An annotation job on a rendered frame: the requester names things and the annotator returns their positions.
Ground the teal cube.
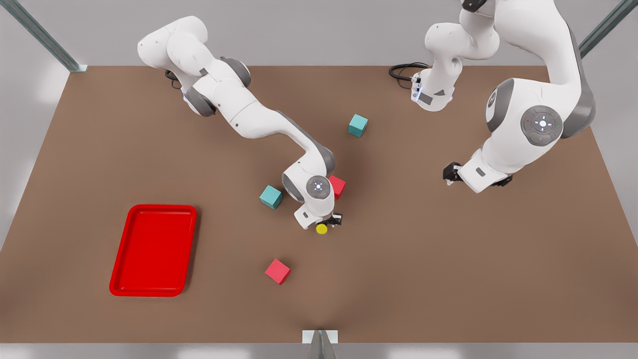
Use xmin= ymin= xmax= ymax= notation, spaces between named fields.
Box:
xmin=259 ymin=185 xmax=284 ymax=210
xmin=347 ymin=114 xmax=369 ymax=138

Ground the red rectangular tray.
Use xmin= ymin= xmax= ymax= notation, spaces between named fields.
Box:
xmin=109 ymin=204 xmax=198 ymax=298

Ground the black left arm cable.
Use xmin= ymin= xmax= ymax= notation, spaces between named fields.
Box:
xmin=388 ymin=62 xmax=431 ymax=91

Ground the silver frame post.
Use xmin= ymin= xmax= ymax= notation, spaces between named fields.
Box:
xmin=578 ymin=0 xmax=638 ymax=59
xmin=0 ymin=0 xmax=89 ymax=74
xmin=302 ymin=329 xmax=339 ymax=359

